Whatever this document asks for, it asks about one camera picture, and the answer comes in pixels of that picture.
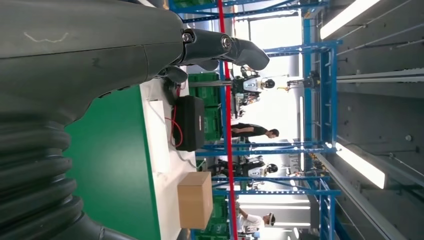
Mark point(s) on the person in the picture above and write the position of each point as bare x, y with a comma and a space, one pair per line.
251, 222
248, 130

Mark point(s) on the white power strip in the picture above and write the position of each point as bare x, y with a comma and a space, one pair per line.
157, 136

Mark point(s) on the green table mat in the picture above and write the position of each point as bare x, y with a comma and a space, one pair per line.
109, 159

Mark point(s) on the white table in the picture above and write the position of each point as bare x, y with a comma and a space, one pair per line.
169, 205

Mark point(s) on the blue metal rack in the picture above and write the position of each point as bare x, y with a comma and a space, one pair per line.
281, 192
334, 99

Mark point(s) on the black carrying case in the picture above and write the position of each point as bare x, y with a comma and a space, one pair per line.
190, 122

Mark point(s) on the red barrier belt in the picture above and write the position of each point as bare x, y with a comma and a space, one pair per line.
228, 132

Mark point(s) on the brown cardboard box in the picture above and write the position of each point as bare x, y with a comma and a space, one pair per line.
195, 202

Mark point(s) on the white and black humanoid robot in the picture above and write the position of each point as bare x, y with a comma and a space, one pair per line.
251, 84
258, 169

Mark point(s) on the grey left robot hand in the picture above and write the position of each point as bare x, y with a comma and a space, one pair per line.
82, 49

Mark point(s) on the long ceiling light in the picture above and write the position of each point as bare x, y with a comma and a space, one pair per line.
348, 16
361, 165

